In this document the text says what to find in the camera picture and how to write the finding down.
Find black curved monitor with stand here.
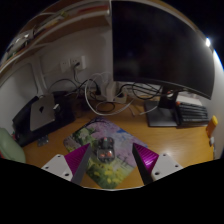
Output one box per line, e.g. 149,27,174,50
110,0,216,128

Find silver mini computer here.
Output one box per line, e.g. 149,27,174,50
29,94,61,132

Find wooden wall shelf with items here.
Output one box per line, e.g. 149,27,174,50
0,1,113,78

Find orange jar with yellow lid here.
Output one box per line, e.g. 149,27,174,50
205,115,219,138

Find dark mechanical keyboard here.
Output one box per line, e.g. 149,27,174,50
174,100,211,127

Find white cable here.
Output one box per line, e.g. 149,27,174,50
84,71,141,117

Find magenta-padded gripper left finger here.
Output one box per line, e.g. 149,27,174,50
40,142,92,186

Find floral print mouse pad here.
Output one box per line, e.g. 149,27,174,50
62,116,149,190

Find white wall outlet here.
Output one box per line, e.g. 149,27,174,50
59,55,88,74

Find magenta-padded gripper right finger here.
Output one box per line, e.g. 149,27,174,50
131,142,185,185

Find black cable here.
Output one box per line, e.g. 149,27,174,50
119,83,168,102

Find transparent computer mouse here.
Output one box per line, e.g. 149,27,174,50
95,136,116,164

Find small metal bracket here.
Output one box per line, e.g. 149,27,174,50
37,135,50,148

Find pale green object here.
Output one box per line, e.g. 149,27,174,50
0,127,27,164

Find white power strip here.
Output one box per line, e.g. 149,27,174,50
99,81,128,104

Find black box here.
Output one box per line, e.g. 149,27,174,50
12,91,77,148

